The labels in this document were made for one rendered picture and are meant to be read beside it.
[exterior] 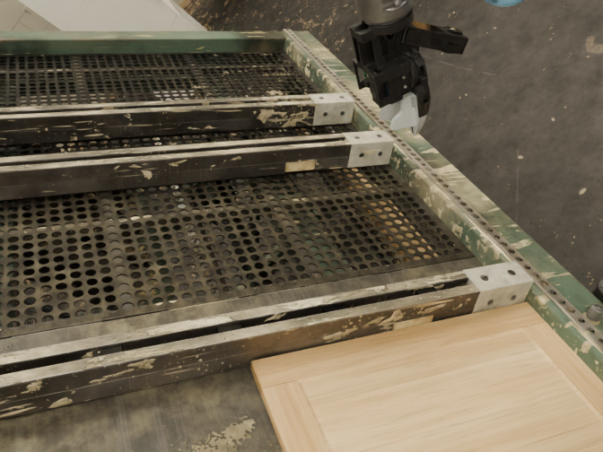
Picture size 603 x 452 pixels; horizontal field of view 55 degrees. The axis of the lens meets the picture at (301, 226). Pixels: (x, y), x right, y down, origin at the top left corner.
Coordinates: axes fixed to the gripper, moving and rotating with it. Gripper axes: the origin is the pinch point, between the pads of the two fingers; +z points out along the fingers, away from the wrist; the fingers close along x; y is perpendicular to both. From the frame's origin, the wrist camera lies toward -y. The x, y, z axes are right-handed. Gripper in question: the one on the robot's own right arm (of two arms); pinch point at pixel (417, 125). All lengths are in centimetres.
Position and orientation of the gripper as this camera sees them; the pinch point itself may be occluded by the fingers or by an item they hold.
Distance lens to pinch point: 96.9
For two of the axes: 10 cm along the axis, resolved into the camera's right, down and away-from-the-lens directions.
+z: 2.6, 6.9, 6.7
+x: 3.7, 5.7, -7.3
